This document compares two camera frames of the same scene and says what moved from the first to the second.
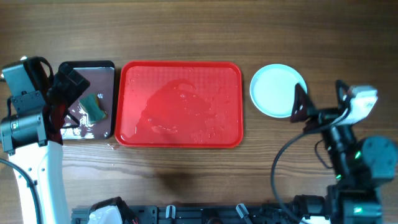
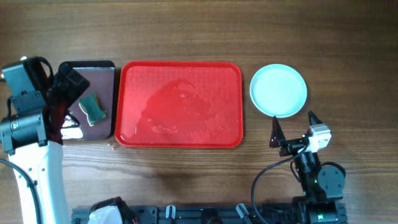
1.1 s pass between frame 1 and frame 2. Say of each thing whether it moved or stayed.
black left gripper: stayed
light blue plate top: stayed
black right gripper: moved
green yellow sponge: stayed
